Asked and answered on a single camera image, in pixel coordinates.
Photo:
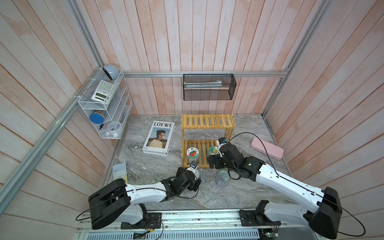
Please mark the black mesh wall basket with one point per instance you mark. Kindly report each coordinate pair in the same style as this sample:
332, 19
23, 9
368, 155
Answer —
226, 92

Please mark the white wire wall rack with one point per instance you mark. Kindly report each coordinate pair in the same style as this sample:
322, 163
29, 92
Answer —
117, 110

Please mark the tomato seed jar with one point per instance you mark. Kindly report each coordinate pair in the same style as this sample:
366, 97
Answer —
192, 154

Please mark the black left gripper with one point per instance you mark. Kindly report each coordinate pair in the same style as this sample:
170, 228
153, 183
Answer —
192, 187

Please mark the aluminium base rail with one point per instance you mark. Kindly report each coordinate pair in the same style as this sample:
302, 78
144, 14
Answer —
198, 225

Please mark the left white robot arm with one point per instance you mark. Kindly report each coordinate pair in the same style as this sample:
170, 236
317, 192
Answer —
122, 202

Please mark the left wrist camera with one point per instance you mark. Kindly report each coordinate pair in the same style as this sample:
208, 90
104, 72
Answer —
193, 166

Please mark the tin can with pull tab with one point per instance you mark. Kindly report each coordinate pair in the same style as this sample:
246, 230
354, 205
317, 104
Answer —
222, 178

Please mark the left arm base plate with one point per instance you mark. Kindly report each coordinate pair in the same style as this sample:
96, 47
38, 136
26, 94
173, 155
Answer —
137, 217

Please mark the sunflower seed jar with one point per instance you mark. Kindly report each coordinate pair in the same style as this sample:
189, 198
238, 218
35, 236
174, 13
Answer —
214, 150

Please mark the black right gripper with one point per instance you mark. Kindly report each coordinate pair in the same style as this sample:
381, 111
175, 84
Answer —
211, 161

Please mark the white calculator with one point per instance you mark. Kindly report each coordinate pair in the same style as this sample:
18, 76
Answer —
104, 92

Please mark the wooden slatted shelf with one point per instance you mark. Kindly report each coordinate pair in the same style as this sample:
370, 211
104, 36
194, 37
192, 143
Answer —
201, 132

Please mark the booklet in mesh basket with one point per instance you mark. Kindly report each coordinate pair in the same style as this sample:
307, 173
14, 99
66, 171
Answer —
198, 85

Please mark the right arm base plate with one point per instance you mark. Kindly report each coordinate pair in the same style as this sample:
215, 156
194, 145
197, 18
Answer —
257, 217

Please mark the LOEWE magazine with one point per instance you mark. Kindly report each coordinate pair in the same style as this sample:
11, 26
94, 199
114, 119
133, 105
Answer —
159, 138

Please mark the pink flat case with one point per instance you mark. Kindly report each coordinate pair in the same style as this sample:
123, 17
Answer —
267, 148

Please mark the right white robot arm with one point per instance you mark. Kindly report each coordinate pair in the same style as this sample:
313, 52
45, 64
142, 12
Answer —
319, 209

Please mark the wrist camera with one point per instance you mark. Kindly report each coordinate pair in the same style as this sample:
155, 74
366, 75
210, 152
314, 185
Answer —
193, 166
221, 141

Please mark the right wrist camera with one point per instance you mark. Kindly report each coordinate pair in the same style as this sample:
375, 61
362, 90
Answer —
221, 141

